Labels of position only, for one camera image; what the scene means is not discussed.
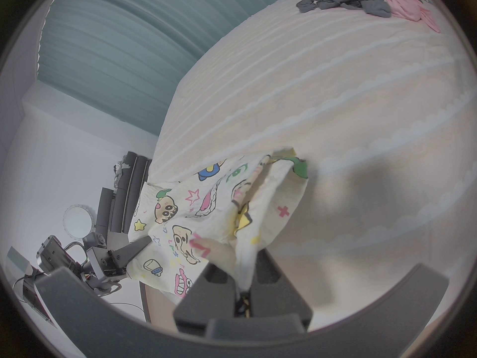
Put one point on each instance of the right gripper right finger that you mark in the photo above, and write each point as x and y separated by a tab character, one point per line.
277	293

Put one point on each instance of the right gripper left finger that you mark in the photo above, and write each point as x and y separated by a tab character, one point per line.
208	297

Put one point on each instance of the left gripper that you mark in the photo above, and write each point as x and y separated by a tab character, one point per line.
102	265

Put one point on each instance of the white printed pyjama top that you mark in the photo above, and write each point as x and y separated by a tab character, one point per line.
223	214

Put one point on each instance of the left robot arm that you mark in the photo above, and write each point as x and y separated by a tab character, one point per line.
93	239

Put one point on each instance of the bed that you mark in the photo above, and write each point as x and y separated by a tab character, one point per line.
335	106

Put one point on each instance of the blue-green curtain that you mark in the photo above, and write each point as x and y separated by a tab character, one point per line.
130	50

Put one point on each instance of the pink garment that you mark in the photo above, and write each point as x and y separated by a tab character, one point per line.
406	4

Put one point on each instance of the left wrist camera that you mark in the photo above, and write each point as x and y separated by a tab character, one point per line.
52	254

